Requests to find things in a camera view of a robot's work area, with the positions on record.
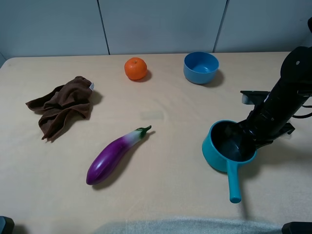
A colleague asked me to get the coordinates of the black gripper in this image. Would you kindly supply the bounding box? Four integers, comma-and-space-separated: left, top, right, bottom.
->
238, 90, 294, 158

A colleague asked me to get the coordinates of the teal saucepan with handle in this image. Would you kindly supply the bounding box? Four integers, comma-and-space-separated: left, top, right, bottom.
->
202, 120, 257, 203

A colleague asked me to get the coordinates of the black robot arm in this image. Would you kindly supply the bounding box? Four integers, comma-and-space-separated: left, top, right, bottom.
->
237, 46, 312, 161

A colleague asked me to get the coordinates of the black object bottom right corner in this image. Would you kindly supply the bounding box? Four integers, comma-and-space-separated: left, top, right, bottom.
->
281, 222, 312, 234

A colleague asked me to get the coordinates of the black object corner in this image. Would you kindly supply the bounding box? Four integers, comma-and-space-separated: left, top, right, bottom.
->
0, 216, 15, 234
281, 222, 312, 234

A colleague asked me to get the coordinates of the black object bottom left corner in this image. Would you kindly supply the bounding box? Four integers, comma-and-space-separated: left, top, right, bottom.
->
0, 216, 15, 234

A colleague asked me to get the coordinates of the blue plastic bowl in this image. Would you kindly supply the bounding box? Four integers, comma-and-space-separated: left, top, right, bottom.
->
183, 52, 219, 84

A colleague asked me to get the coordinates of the grey towel at bottom edge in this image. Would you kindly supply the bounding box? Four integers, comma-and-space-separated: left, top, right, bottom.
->
94, 218, 282, 234

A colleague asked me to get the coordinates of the orange mandarin fruit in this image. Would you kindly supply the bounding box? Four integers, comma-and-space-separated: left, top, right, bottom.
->
124, 57, 148, 80

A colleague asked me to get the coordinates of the purple toy eggplant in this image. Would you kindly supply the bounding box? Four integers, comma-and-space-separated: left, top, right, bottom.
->
86, 125, 152, 186

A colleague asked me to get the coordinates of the brown crumpled cloth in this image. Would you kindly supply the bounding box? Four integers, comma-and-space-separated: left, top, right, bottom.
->
26, 76, 94, 141

